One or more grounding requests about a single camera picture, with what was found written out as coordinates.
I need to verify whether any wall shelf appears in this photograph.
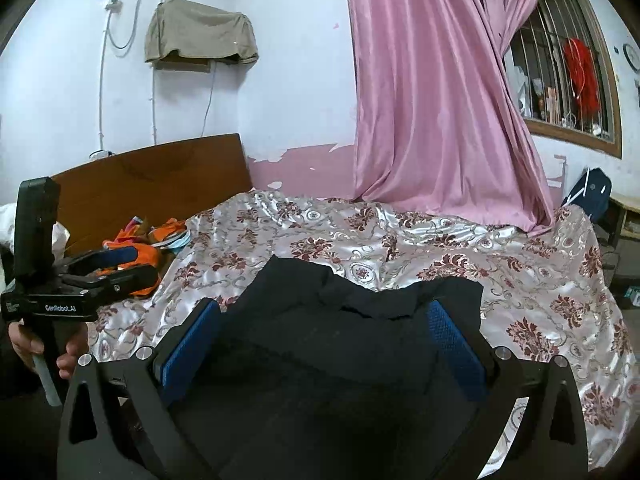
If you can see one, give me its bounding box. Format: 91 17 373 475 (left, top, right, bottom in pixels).
152 57 212 73

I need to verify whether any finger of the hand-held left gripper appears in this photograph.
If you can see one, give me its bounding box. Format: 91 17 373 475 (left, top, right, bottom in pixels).
59 245 146 277
57 265 160 306

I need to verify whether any white wall conduit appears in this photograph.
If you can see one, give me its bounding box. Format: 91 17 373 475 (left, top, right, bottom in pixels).
150 67 160 146

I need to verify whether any red hanging garment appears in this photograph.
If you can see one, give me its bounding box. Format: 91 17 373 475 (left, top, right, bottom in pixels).
562 37 601 116

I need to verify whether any white plastic bag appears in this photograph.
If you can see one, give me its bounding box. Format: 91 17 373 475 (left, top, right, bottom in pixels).
510 65 533 118

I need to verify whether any teal striped cloth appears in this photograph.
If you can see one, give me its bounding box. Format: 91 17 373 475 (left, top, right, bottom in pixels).
160 232 192 253

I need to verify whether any black jacket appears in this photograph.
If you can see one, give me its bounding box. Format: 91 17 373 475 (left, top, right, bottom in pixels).
165 255 501 480

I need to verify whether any wooden headboard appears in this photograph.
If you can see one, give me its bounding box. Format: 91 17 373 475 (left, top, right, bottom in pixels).
50 133 253 261

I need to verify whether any white pillow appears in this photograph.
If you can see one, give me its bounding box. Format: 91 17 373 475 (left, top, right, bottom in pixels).
0 203 71 261

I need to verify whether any white wall cable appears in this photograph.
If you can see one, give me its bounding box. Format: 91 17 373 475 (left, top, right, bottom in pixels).
97 0 146 153

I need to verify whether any floral satin bedspread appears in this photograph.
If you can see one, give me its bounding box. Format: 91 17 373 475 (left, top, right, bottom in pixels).
87 190 632 471

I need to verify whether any barred window with wooden frame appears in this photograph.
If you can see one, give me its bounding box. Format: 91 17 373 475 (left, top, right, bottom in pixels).
502 0 623 158

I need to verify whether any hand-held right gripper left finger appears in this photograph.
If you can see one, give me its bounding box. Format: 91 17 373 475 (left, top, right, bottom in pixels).
56 297 223 480

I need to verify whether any thin dark cable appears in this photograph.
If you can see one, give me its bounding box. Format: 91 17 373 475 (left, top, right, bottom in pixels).
202 62 217 138

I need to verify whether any person's left hand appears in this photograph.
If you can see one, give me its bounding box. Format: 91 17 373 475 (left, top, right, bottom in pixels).
7 322 88 381

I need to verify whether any beige cloth cover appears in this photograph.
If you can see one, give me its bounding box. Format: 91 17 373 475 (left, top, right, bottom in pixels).
145 0 260 67

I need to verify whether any orange garment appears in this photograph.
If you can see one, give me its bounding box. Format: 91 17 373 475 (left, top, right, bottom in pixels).
102 217 188 298

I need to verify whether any wooden cubby desk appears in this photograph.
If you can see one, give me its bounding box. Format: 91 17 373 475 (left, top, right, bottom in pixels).
607 192 640 251

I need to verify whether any pink curtain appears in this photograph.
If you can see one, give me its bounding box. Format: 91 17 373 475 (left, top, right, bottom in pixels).
342 0 557 236

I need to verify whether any white wall bracket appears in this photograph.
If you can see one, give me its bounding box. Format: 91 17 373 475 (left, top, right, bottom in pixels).
547 154 568 188

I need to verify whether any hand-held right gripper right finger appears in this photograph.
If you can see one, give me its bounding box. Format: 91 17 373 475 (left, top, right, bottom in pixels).
427 299 588 480

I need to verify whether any blue backpack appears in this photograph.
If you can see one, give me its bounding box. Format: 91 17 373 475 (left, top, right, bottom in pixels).
560 167 613 221

